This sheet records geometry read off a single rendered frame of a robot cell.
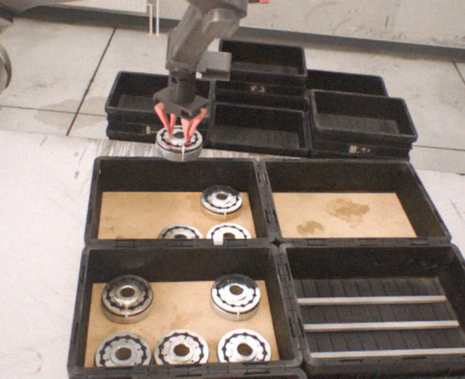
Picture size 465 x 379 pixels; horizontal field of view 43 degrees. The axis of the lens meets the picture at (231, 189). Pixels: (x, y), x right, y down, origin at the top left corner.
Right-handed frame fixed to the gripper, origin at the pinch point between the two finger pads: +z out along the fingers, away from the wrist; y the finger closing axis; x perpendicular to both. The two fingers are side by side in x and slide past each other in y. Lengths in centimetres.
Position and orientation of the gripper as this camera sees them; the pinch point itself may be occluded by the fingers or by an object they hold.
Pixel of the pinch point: (179, 133)
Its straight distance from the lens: 130.7
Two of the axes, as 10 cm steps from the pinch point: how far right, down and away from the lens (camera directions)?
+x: -5.5, 4.7, -7.0
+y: -8.3, -4.0, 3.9
